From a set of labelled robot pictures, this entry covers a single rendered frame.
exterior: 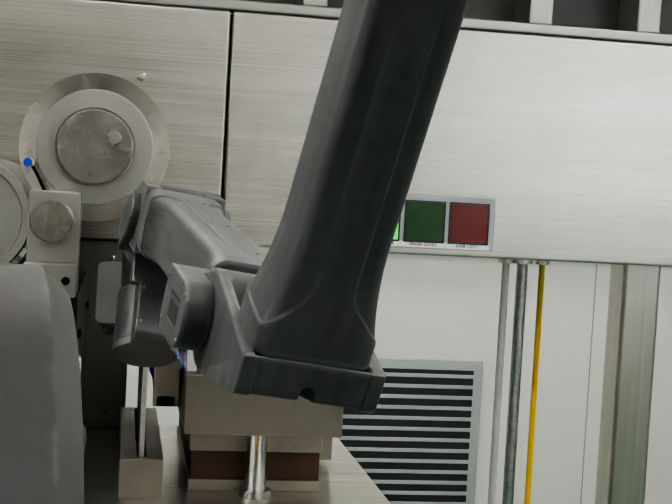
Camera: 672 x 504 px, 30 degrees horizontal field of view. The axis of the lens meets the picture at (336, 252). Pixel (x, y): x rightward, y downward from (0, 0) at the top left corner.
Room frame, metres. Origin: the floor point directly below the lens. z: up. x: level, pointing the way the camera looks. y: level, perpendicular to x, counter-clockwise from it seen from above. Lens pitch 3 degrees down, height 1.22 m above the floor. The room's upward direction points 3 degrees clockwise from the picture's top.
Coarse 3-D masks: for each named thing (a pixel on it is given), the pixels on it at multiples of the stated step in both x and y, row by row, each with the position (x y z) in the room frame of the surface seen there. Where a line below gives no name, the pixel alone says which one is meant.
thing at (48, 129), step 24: (72, 96) 1.24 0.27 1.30; (96, 96) 1.25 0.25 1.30; (120, 96) 1.25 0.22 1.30; (48, 120) 1.24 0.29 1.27; (144, 120) 1.26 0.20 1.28; (48, 144) 1.24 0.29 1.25; (144, 144) 1.26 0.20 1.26; (48, 168) 1.24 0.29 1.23; (144, 168) 1.26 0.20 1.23; (96, 192) 1.25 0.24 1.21; (120, 192) 1.25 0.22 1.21
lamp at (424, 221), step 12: (408, 204) 1.64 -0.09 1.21; (420, 204) 1.64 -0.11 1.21; (432, 204) 1.64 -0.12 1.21; (408, 216) 1.64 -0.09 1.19; (420, 216) 1.64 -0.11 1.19; (432, 216) 1.64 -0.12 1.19; (408, 228) 1.64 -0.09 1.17; (420, 228) 1.64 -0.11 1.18; (432, 228) 1.64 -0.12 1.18; (420, 240) 1.64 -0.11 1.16; (432, 240) 1.64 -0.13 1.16
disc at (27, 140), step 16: (64, 80) 1.25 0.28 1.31; (80, 80) 1.25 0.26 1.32; (96, 80) 1.25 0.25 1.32; (112, 80) 1.25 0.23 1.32; (48, 96) 1.24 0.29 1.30; (64, 96) 1.25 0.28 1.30; (128, 96) 1.26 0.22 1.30; (144, 96) 1.26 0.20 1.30; (32, 112) 1.24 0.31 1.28; (144, 112) 1.26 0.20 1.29; (160, 112) 1.26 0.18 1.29; (32, 128) 1.24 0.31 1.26; (128, 128) 1.26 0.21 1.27; (160, 128) 1.26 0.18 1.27; (32, 144) 1.24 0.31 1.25; (160, 144) 1.26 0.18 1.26; (160, 160) 1.26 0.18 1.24; (32, 176) 1.24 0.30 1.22; (160, 176) 1.26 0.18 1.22; (96, 208) 1.25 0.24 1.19; (112, 208) 1.26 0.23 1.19
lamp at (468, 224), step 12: (456, 204) 1.65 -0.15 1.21; (456, 216) 1.65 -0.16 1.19; (468, 216) 1.65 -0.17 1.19; (480, 216) 1.65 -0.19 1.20; (456, 228) 1.65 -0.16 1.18; (468, 228) 1.65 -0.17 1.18; (480, 228) 1.66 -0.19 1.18; (456, 240) 1.65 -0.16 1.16; (468, 240) 1.65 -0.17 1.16; (480, 240) 1.66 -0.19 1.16
